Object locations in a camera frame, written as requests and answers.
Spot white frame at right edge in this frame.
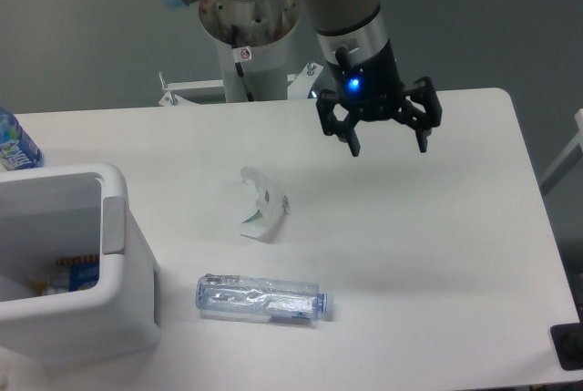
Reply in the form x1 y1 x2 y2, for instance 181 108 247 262
538 108 582 196

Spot blue labelled drink bottle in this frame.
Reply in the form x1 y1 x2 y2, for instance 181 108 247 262
1 108 44 171

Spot black clamp at table edge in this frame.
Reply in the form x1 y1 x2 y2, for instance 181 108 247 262
550 323 582 371

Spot white trash can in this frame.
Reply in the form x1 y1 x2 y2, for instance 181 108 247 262
1 163 161 362

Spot crushed clear plastic bottle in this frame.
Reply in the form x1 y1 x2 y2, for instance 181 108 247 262
195 273 335 321

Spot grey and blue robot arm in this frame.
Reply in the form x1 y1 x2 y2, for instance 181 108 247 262
164 0 442 155

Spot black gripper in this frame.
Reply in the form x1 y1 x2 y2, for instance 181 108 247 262
316 43 443 157

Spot blue snack packet in bin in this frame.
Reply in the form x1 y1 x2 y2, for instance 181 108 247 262
45 253 100 294

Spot black cable on pedestal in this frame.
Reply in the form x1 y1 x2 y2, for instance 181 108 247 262
230 25 255 102

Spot white base bracket with bolts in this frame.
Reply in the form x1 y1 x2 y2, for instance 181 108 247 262
158 62 324 107

